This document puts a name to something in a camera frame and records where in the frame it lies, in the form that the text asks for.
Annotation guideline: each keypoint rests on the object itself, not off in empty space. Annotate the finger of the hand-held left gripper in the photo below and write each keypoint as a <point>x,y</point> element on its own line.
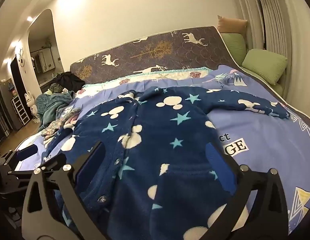
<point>27,151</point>
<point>16,178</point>

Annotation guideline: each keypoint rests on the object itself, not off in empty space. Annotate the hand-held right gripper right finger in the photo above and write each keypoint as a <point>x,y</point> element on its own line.
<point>216,161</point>

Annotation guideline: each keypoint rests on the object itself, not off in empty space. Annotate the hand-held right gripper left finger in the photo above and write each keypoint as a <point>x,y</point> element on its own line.
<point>91,166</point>

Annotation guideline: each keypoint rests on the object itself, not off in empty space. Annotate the navy star print fleece onesie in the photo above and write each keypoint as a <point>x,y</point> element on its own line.
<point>150,135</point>

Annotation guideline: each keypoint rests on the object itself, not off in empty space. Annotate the black clothes pile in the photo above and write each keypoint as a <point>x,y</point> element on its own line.
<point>70,80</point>

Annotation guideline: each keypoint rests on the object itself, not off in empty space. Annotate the dark cabinet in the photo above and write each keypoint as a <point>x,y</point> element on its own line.
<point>5,120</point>

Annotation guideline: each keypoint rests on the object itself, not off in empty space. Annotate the white shelf rack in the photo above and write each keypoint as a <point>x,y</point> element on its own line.
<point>20,110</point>

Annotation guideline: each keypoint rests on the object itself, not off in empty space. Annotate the floral patterned garment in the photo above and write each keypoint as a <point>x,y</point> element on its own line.
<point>60,122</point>

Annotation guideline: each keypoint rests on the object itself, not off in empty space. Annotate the white cat figurine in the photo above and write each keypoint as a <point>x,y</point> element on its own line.
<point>30,102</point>

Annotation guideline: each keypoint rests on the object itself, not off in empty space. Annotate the teal blanket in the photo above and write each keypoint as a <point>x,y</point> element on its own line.
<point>50,105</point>

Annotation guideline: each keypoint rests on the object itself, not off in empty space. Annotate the light blue printed bed sheet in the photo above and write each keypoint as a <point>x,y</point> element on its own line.
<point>257,130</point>

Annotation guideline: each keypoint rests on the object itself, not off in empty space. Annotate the grey green garment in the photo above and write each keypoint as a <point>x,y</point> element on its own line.
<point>56,87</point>

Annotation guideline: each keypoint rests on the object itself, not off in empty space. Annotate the white cabinet behind archway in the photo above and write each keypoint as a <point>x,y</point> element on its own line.
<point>43,60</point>

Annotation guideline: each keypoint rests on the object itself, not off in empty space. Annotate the plump green pillow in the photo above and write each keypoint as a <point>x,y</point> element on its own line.
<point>264,65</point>

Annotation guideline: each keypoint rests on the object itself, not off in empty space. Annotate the flat green pillow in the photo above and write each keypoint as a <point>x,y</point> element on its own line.
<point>232,47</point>

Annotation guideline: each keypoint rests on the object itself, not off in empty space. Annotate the grey deer print mattress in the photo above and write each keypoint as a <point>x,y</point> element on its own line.
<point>157,55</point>

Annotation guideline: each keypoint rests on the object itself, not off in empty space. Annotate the orange pillow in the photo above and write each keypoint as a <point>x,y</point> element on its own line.
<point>232,25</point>

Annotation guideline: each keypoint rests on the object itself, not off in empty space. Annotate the white curtain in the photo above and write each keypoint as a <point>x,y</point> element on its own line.
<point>289,30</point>

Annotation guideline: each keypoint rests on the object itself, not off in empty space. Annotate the white wall decoration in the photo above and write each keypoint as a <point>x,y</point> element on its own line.
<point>21,60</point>

